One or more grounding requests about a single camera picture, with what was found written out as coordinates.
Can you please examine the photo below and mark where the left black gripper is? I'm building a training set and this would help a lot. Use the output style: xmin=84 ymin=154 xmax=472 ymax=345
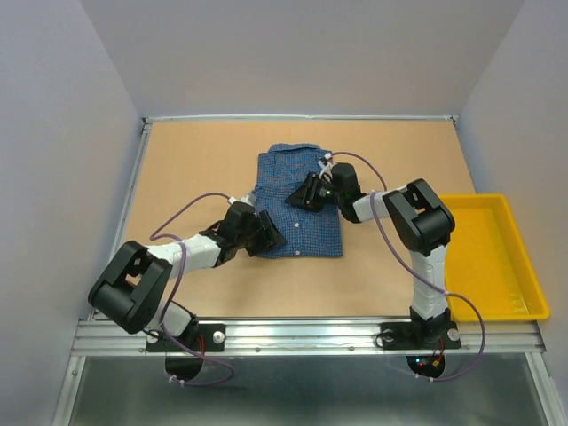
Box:
xmin=235 ymin=210 xmax=286 ymax=257

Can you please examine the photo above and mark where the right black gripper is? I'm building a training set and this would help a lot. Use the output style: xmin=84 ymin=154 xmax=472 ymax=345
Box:
xmin=284 ymin=171 xmax=343 ymax=211

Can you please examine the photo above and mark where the blue plaid long sleeve shirt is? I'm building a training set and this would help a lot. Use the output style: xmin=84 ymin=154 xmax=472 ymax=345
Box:
xmin=253 ymin=143 xmax=343 ymax=259

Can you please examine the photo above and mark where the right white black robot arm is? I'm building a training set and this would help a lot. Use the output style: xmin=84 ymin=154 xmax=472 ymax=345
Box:
xmin=286 ymin=162 xmax=455 ymax=350

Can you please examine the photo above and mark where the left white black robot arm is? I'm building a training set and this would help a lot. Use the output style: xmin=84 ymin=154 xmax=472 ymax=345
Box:
xmin=88 ymin=201 xmax=286 ymax=350

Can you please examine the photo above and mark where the yellow plastic tray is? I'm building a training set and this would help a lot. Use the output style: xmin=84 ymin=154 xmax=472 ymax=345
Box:
xmin=441 ymin=193 xmax=550 ymax=322

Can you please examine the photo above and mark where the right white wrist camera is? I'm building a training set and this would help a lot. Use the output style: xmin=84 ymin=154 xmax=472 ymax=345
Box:
xmin=318 ymin=152 xmax=334 ymax=178

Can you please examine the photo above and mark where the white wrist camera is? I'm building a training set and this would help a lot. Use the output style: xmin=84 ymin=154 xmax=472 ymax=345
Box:
xmin=318 ymin=152 xmax=334 ymax=178
xmin=228 ymin=193 xmax=254 ymax=207

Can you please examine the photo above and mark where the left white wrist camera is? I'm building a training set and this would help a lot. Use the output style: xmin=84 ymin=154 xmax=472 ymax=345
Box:
xmin=228 ymin=193 xmax=254 ymax=207

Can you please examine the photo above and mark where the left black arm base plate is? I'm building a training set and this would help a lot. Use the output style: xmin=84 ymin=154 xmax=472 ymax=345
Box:
xmin=145 ymin=323 xmax=226 ymax=353

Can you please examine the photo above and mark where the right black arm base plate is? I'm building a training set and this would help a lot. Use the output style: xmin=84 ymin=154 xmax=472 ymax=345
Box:
xmin=375 ymin=321 xmax=462 ymax=351

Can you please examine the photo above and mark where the aluminium front rail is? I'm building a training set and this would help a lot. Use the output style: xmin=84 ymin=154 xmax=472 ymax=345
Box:
xmin=71 ymin=317 xmax=546 ymax=358

